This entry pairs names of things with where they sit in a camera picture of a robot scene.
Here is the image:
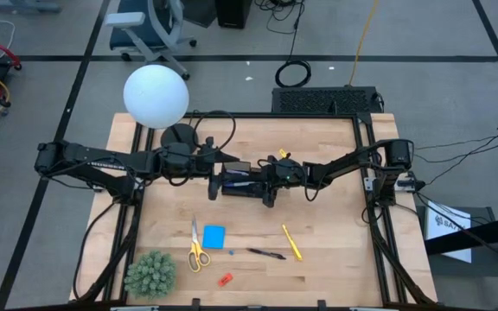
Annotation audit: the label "yellow handled scissors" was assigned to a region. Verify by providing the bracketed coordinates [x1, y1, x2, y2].
[187, 215, 212, 274]

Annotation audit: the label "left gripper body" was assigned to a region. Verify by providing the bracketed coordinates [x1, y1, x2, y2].
[188, 136, 223, 202]

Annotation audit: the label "black mesh desk organizer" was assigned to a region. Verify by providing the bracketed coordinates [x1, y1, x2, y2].
[220, 160, 276, 199]

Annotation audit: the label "blue sticky note pad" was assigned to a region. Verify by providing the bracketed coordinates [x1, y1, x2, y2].
[201, 224, 227, 251]

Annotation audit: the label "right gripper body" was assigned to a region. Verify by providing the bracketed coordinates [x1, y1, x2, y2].
[260, 153, 308, 209]

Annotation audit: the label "black grip pen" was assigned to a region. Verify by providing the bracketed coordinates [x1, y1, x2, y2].
[246, 247, 288, 261]

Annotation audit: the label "black metal table frame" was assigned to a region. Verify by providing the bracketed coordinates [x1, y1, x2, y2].
[71, 111, 438, 306]

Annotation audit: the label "white paper sheet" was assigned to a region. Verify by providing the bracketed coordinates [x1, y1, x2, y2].
[424, 200, 473, 264]

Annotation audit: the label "grey blue office chair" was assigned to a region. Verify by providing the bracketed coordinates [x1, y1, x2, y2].
[104, 0, 198, 81]

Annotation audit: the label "green artificial plant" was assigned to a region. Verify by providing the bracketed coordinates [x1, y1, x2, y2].
[123, 249, 177, 300]

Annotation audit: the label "coiled black cable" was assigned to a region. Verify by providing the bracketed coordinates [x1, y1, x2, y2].
[273, 0, 313, 89]

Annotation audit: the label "white globe table lamp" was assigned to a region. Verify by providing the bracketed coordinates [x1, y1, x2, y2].
[122, 63, 199, 156]

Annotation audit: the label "yellow highlighter pen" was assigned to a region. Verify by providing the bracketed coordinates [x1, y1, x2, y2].
[280, 223, 304, 263]

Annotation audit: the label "black perforated computer case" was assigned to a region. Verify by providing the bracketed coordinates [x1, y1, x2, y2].
[271, 86, 382, 115]

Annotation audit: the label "yellow cable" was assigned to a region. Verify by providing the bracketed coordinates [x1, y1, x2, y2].
[348, 0, 380, 86]

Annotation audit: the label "black tower box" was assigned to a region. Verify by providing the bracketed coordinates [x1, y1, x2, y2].
[214, 0, 253, 30]

